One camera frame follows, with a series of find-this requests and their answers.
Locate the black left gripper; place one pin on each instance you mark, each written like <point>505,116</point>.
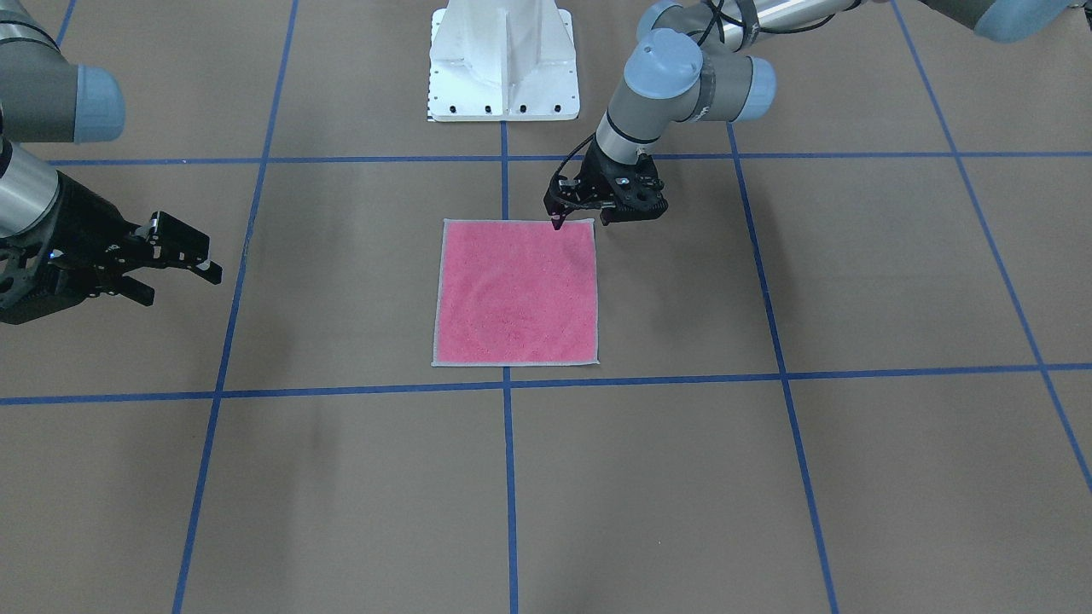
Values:
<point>595,176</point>

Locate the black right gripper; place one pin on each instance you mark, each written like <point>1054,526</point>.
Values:
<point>75,223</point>

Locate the pink and grey towel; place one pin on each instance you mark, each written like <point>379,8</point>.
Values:
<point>516,293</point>

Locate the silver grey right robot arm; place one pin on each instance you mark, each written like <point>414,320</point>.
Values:
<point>46,99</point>

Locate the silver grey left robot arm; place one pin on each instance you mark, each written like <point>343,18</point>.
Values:
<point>691,63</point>

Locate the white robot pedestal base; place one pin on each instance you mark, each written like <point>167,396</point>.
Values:
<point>502,61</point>

